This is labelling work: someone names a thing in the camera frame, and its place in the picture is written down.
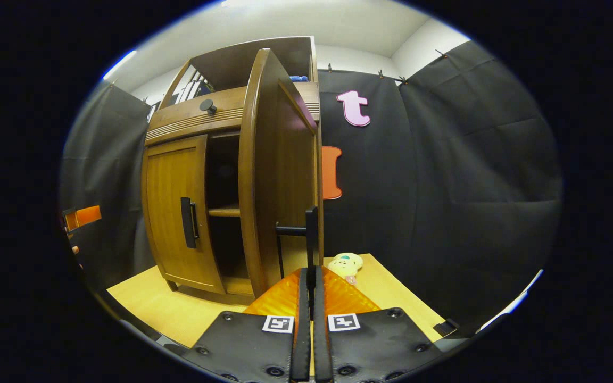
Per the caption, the wooden double-door shoe cabinet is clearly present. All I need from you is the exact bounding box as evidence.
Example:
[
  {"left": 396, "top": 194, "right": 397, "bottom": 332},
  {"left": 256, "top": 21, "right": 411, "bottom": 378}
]
[{"left": 140, "top": 36, "right": 323, "bottom": 306}]

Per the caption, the wooden cabinet door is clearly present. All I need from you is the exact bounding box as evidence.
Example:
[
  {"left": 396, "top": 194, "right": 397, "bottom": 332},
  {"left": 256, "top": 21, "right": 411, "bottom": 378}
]
[
  {"left": 142, "top": 134, "right": 227, "bottom": 294},
  {"left": 238, "top": 48, "right": 322, "bottom": 298}
]

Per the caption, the black door handle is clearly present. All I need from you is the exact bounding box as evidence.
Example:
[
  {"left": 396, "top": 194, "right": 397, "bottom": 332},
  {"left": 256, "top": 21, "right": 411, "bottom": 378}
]
[
  {"left": 276, "top": 206, "right": 319, "bottom": 290},
  {"left": 180, "top": 197, "right": 200, "bottom": 249}
]

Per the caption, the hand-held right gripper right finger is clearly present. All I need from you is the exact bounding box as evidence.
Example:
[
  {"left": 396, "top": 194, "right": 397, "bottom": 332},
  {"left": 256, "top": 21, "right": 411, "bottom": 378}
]
[{"left": 312, "top": 266, "right": 443, "bottom": 383}]

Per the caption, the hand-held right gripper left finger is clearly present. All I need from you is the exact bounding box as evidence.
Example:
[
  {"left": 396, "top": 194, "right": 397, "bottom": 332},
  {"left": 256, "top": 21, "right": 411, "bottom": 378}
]
[{"left": 181, "top": 268, "right": 312, "bottom": 383}]

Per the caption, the black table clamp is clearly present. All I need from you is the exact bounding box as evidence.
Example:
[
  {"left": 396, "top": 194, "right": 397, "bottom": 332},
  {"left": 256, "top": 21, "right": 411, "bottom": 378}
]
[{"left": 434, "top": 318, "right": 459, "bottom": 337}]

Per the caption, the yellow plush toy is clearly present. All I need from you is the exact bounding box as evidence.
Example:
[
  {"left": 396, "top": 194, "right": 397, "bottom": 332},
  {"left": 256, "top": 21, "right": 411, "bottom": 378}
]
[{"left": 328, "top": 253, "right": 364, "bottom": 286}]

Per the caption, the black backdrop cloth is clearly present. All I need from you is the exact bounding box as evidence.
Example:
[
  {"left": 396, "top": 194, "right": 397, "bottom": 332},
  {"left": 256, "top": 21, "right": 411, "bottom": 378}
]
[{"left": 59, "top": 41, "right": 562, "bottom": 337}]

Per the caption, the ribbed wooden drawer front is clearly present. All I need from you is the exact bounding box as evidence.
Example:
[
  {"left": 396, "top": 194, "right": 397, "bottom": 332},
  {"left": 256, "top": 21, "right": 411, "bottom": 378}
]
[{"left": 145, "top": 82, "right": 321, "bottom": 147}]

